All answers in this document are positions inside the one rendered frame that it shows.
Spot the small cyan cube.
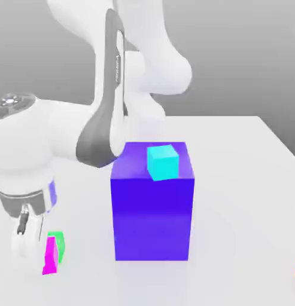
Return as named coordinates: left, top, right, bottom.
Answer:
left=146, top=144, right=180, bottom=182

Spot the small green cube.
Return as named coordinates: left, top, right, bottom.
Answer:
left=47, top=231, right=66, bottom=264

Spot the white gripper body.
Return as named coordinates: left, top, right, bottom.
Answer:
left=11, top=212, right=47, bottom=261

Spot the small magenta cube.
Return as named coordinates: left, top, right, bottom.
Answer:
left=42, top=236, right=59, bottom=276

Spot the large blue box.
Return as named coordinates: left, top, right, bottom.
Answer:
left=110, top=141, right=195, bottom=262

